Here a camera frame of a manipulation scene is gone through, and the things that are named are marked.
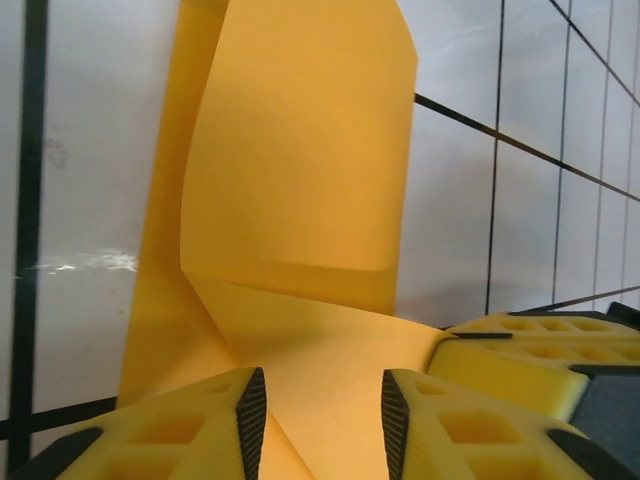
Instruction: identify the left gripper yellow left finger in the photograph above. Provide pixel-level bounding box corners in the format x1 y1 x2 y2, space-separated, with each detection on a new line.
14 367 269 480

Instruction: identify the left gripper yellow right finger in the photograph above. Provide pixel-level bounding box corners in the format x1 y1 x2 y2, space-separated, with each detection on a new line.
380 368 640 480

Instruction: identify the orange cloth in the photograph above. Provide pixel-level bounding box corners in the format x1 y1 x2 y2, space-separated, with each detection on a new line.
117 0 451 480

